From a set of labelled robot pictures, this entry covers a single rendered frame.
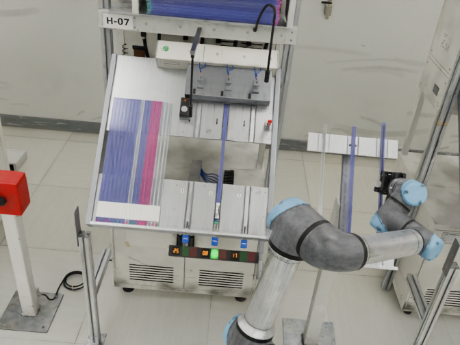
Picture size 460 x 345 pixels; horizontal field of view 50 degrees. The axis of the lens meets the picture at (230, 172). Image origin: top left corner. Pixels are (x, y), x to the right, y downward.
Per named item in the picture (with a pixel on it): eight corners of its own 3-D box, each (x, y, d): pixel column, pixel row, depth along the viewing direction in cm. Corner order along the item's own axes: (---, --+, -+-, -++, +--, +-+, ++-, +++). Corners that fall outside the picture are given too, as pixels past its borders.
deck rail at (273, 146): (269, 241, 192) (270, 239, 186) (263, 241, 192) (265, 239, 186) (278, 74, 211) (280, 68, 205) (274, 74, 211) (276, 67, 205)
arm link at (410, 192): (396, 197, 148) (415, 175, 147) (385, 193, 159) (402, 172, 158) (416, 213, 148) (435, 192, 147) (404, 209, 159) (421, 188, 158)
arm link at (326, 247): (341, 252, 111) (453, 234, 141) (309, 224, 119) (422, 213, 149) (322, 291, 116) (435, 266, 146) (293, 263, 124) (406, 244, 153)
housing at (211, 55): (273, 83, 211) (277, 68, 197) (158, 73, 210) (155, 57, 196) (274, 66, 213) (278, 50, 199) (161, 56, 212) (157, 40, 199)
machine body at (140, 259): (251, 307, 252) (265, 210, 218) (114, 296, 251) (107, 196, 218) (252, 226, 307) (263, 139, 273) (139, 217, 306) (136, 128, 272)
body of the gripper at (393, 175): (400, 172, 175) (413, 174, 163) (398, 196, 175) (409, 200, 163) (378, 170, 175) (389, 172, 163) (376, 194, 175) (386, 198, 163)
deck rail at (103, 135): (94, 226, 192) (90, 224, 186) (89, 226, 192) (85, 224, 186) (119, 60, 210) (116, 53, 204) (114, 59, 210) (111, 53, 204)
